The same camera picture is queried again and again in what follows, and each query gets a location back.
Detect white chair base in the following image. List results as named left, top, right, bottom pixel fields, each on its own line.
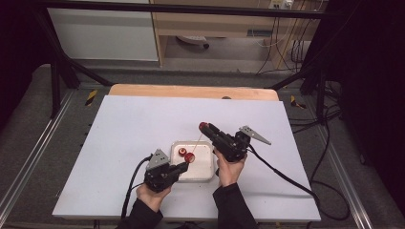
left=176, top=35, right=210, bottom=50

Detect black curtain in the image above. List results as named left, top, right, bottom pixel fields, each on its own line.
left=0, top=0, right=53, bottom=128
left=328, top=0, right=405, bottom=208

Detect wooden table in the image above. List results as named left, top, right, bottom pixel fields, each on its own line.
left=108, top=83, right=281, bottom=102

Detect white cabinet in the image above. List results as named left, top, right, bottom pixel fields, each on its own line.
left=47, top=8, right=160, bottom=62

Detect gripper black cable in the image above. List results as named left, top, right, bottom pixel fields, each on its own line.
left=246, top=122, right=352, bottom=221
left=120, top=155, right=154, bottom=220

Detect black floor cables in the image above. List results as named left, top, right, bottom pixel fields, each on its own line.
left=288, top=80, right=343, bottom=135

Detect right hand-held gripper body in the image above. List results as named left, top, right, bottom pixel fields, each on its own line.
left=216, top=125, right=272, bottom=163

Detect light wooden desk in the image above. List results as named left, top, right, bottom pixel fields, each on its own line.
left=149, top=0, right=329, bottom=70

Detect bundle of hanging cables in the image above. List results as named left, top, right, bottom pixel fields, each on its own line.
left=256, top=15, right=319, bottom=75

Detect person's left hand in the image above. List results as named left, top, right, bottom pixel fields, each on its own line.
left=136, top=184, right=172, bottom=213

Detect black metal frame crossbar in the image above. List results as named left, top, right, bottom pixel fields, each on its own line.
left=41, top=0, right=332, bottom=20

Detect aluminium floor rail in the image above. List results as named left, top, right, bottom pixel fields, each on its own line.
left=0, top=90, right=75, bottom=218
left=313, top=123, right=373, bottom=229

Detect thin wooden skewer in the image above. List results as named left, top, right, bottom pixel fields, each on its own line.
left=190, top=133, right=203, bottom=156

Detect white power strip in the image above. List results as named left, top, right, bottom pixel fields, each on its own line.
left=268, top=0, right=294, bottom=10

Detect grey flat device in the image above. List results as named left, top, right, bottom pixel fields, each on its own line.
left=247, top=29, right=273, bottom=38

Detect yellow black tape strip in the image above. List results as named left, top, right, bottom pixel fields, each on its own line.
left=289, top=94, right=308, bottom=110
left=84, top=90, right=98, bottom=107

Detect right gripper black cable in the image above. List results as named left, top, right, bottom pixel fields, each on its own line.
left=246, top=122, right=352, bottom=221

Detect white table board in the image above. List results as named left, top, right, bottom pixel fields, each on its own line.
left=52, top=94, right=322, bottom=222

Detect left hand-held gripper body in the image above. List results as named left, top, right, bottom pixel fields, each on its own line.
left=143, top=148, right=181, bottom=194

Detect person's right hand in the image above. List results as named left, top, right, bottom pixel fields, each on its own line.
left=214, top=149, right=247, bottom=188

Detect white square tray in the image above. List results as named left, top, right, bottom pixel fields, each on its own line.
left=169, top=140, right=218, bottom=183

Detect black metal frame stand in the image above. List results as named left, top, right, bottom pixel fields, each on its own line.
left=270, top=18, right=332, bottom=123
left=32, top=6, right=114, bottom=119

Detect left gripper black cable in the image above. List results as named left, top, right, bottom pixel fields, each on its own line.
left=120, top=155, right=154, bottom=220

